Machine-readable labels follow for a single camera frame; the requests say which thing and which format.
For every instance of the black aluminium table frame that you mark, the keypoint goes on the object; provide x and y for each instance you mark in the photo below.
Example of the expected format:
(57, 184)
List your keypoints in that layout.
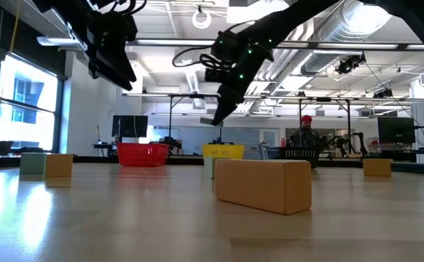
(183, 159)

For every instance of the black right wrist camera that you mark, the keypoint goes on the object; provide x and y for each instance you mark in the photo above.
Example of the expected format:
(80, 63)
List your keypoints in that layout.
(215, 74)

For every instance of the yellow plastic basket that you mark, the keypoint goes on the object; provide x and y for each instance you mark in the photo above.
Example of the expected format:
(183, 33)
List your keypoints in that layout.
(223, 151)

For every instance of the black metal frame rig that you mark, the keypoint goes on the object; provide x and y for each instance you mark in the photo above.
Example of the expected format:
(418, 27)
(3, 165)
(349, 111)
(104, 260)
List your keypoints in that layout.
(195, 96)
(323, 99)

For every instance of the red plastic basket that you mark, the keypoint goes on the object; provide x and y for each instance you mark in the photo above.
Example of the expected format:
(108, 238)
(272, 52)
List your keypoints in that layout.
(143, 154)

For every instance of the long orange block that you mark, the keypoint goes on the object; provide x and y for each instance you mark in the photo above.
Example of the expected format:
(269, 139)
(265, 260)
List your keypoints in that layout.
(263, 185)

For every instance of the person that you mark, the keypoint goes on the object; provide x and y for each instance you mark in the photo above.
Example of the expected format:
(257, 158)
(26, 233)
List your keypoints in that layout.
(306, 134)

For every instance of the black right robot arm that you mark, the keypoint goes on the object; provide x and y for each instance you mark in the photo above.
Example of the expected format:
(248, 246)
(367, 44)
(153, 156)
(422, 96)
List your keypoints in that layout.
(306, 14)

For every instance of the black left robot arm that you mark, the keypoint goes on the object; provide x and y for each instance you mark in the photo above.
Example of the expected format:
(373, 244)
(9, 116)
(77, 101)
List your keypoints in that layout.
(88, 14)

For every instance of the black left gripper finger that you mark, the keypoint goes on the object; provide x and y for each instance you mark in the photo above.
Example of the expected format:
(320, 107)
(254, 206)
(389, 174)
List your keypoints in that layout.
(111, 78)
(119, 65)

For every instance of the large window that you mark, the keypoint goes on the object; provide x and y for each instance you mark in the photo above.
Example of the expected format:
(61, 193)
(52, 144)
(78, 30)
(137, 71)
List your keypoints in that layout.
(26, 105)

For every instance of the black background robot arm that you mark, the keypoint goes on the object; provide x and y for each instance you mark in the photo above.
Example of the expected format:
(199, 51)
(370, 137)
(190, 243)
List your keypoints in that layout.
(343, 140)
(170, 142)

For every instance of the black computer monitor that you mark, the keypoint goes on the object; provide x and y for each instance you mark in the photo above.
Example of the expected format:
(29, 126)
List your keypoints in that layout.
(129, 126)
(396, 130)

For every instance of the silver ventilation duct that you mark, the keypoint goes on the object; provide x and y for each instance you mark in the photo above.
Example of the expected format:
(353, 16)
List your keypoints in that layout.
(365, 22)

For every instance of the black plastic basket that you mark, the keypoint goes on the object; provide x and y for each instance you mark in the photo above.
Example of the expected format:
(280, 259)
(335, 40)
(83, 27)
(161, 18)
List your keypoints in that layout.
(301, 155)

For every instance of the green cube block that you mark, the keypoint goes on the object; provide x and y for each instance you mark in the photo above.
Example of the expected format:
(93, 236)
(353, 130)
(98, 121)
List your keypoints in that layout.
(209, 167)

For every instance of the orange cube block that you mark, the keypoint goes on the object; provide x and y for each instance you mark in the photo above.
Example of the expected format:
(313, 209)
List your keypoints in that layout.
(59, 165)

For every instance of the black ceiling camera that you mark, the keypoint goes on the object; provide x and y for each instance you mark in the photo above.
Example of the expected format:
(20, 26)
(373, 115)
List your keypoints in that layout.
(383, 94)
(350, 63)

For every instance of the orange triangular block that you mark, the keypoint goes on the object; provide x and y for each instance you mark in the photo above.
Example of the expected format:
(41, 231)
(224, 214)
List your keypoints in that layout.
(377, 167)

